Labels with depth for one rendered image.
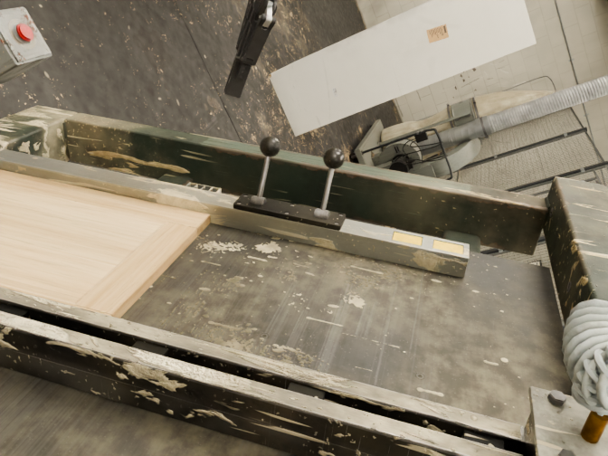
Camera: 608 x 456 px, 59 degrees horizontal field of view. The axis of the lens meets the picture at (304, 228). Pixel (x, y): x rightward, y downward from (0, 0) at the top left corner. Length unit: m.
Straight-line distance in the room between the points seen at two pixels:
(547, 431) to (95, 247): 0.69
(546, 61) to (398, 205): 7.93
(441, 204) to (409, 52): 3.45
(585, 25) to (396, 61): 4.85
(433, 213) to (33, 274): 0.76
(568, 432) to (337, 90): 4.26
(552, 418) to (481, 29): 4.04
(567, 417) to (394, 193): 0.67
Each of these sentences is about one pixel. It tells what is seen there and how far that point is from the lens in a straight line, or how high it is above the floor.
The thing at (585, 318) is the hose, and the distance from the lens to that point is 0.57.
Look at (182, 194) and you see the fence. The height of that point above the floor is 1.27.
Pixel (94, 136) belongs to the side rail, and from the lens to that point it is 1.39.
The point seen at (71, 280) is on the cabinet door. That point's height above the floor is 1.22.
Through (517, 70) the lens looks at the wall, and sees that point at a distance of 9.01.
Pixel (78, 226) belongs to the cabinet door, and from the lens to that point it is 1.00.
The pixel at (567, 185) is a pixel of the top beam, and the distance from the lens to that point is 1.17.
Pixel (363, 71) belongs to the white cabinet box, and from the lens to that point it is 4.63.
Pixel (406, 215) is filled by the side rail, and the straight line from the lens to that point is 1.18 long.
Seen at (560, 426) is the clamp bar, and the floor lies 1.82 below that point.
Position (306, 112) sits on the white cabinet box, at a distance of 4.81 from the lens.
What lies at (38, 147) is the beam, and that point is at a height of 0.88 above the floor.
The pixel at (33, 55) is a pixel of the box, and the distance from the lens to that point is 1.42.
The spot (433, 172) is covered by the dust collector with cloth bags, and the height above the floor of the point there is 0.77.
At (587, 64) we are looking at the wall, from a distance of 9.11.
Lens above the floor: 1.87
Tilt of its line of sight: 25 degrees down
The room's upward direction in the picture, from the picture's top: 73 degrees clockwise
